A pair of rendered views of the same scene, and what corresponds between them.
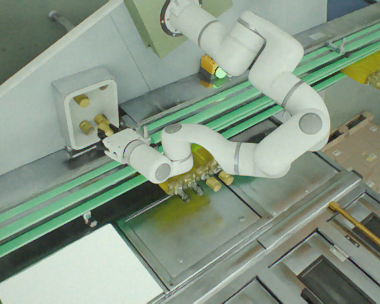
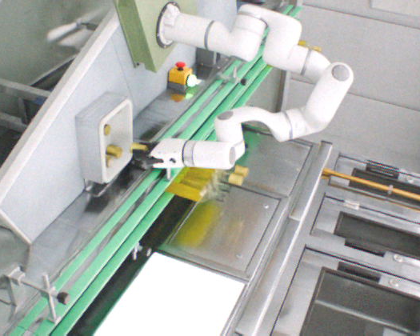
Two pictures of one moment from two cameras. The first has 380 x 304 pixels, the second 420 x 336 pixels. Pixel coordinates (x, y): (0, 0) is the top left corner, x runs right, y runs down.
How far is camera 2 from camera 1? 0.70 m
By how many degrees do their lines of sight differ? 22
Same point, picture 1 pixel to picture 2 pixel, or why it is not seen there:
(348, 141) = not seen: hidden behind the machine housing
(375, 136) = not seen: hidden behind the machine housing
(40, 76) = (68, 110)
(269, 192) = (270, 181)
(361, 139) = not seen: hidden behind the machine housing
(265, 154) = (318, 106)
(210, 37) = (218, 34)
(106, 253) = (171, 276)
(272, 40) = (277, 22)
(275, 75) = (290, 49)
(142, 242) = (198, 255)
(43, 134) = (69, 178)
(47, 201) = (104, 240)
